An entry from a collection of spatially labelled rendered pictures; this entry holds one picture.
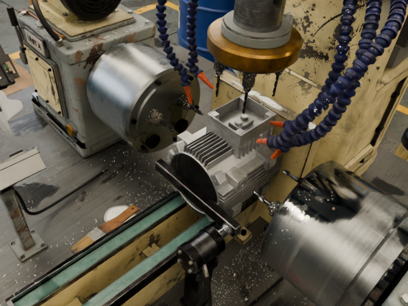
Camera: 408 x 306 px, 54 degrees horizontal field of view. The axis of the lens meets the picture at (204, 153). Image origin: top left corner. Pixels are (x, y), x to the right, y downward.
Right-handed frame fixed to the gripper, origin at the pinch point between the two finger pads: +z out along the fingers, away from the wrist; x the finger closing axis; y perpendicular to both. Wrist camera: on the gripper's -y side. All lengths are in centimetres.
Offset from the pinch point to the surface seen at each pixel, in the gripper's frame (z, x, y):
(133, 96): 4.3, -7.5, 27.1
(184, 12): -33, 134, 163
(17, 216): 18.3, 6.2, -5.2
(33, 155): 7.1, -3.4, 2.2
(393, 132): 98, 57, 231
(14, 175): 9.1, -3.4, -3.0
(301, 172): 35, -30, 46
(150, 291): 43.6, -13.1, 8.1
